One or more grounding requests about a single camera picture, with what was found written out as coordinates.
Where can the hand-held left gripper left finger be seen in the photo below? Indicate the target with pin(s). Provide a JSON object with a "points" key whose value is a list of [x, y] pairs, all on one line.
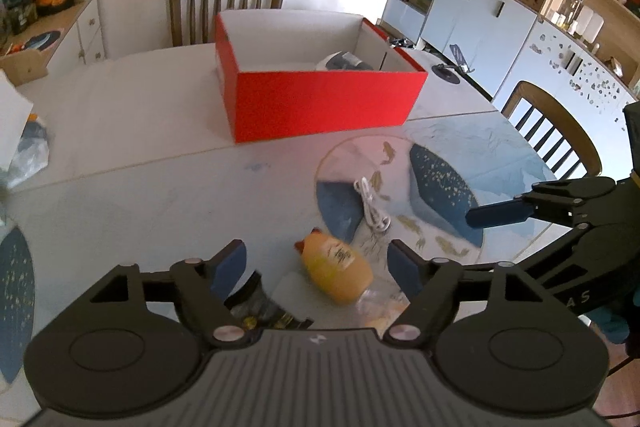
{"points": [[227, 268]]}

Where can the white sideboard cabinet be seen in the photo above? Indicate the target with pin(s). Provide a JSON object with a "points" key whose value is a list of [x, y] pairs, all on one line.
{"points": [[85, 32]]}

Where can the black phone stand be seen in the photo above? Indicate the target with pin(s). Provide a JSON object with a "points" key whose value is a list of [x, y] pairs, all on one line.
{"points": [[452, 72]]}

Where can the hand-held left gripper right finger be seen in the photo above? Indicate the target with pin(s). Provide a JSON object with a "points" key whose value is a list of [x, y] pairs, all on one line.
{"points": [[407, 268]]}

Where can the red cardboard box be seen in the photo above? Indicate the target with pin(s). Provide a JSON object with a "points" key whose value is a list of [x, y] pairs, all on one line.
{"points": [[320, 107]]}

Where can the plastic tissue pack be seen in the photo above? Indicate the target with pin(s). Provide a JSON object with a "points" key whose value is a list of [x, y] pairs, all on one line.
{"points": [[20, 142]]}

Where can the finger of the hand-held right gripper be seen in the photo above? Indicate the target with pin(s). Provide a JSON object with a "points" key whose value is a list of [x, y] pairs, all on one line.
{"points": [[565, 252], [500, 213]]}

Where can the white wooden wall cabinet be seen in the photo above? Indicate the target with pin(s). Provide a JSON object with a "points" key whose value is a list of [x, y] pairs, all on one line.
{"points": [[480, 7]]}

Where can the black snack packet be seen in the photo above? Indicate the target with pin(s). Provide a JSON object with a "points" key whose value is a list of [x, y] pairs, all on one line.
{"points": [[255, 302]]}

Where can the dark glass jar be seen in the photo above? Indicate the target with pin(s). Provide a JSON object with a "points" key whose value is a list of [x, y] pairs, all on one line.
{"points": [[22, 17]]}

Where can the white blue patterned desktop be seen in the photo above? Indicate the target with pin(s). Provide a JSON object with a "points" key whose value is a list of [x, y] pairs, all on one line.
{"points": [[150, 187]]}

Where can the small cardboard box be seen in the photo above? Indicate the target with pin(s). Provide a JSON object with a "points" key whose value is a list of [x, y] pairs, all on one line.
{"points": [[25, 67]]}

